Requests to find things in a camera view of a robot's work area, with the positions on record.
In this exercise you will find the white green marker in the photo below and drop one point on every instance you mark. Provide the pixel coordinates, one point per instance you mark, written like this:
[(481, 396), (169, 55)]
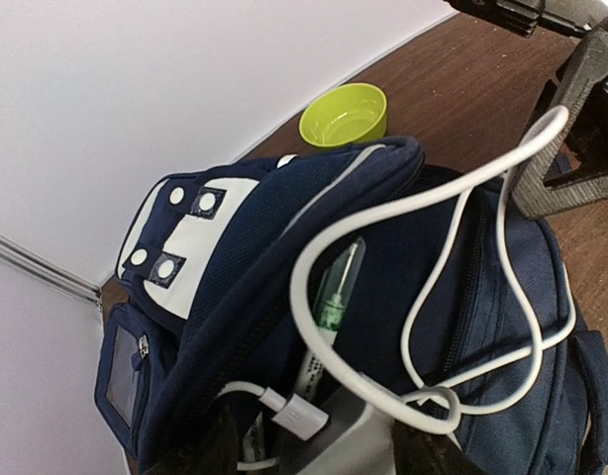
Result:
[(333, 296)]

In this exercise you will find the white charger with cable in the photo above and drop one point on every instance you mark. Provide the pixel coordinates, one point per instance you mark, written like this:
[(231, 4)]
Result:
[(493, 408)]

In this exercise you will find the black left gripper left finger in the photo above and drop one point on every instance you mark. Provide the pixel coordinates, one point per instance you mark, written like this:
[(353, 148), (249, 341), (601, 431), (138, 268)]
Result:
[(214, 451)]

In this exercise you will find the lime green bowl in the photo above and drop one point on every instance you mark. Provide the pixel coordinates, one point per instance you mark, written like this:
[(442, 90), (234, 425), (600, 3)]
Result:
[(351, 113)]

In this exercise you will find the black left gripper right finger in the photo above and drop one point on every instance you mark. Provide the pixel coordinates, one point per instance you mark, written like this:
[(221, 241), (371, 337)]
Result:
[(421, 453)]

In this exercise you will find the left aluminium corner post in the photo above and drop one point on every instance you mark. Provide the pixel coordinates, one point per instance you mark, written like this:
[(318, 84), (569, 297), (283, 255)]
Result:
[(58, 278)]

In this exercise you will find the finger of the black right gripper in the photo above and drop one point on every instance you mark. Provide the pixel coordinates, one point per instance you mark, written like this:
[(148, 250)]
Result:
[(572, 170)]

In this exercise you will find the navy blue student backpack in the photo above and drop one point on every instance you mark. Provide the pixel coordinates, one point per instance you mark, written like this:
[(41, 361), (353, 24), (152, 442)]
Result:
[(207, 264)]

